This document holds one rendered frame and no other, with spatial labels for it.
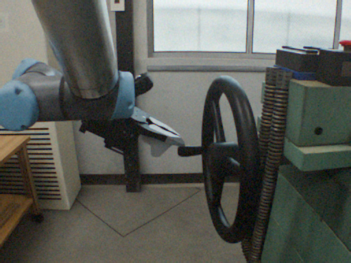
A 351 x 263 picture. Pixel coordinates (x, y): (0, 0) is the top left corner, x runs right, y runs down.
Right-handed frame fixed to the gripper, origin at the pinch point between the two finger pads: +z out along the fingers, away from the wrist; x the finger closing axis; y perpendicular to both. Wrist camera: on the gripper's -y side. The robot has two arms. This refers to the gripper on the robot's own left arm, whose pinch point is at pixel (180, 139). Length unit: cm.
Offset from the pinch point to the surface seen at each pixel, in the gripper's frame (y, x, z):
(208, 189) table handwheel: 5.4, 5.6, 9.2
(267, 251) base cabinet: 16.7, 3.9, 36.2
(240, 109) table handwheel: -14.3, 19.3, -1.3
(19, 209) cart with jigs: 96, -61, -36
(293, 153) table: -12.7, 20.0, 9.6
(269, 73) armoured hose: -20.6, 11.0, 3.5
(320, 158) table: -14.6, 22.8, 12.0
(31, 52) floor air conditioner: 25, -91, -63
